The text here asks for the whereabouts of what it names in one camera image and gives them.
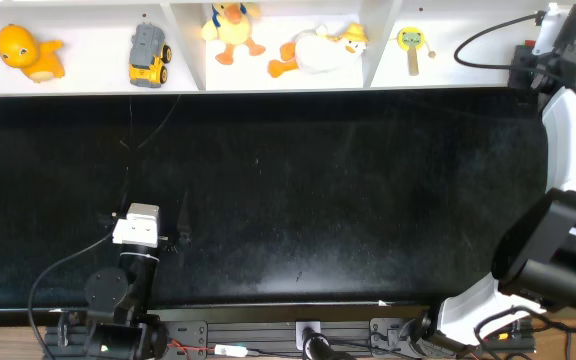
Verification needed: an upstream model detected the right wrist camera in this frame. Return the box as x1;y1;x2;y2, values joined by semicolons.
532;2;563;56

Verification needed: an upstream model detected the mounting rail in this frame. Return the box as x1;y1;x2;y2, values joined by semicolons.
42;317;539;360

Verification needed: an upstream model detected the yellow rubber duck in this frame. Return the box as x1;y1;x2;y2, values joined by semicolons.
0;23;67;84

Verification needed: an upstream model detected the white plush duck yellow hat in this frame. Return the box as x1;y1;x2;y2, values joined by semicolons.
267;22;369;80

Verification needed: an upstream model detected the white shelf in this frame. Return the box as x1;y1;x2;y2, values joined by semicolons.
0;0;576;97

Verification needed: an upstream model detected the yellow wooden rattle drum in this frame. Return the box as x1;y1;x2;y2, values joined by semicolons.
396;26;438;77

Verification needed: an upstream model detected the grey and yellow toy truck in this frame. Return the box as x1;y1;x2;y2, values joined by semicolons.
128;22;173;89

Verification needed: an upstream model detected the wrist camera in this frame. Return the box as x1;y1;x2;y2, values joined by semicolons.
112;202;161;249
532;2;563;56

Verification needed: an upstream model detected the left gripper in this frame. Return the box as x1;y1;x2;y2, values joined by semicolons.
157;188;192;251

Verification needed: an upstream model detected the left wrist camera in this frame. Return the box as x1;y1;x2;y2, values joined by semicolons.
112;202;161;249

